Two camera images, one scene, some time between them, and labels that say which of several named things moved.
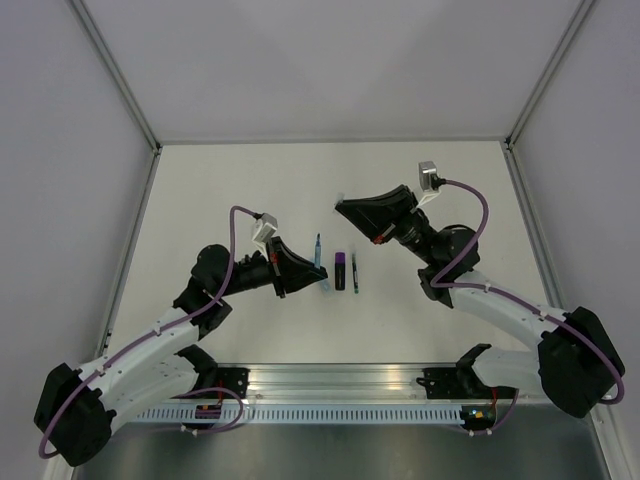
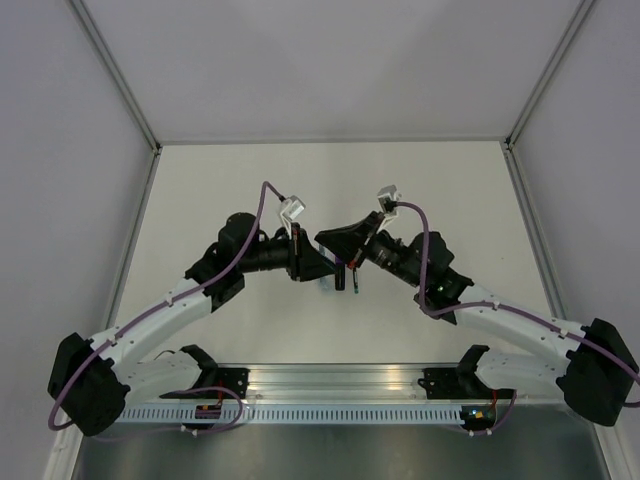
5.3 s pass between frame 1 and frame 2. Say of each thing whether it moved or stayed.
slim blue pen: moved
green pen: stayed
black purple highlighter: stayed
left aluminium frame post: stayed
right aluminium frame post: stayed
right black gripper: moved
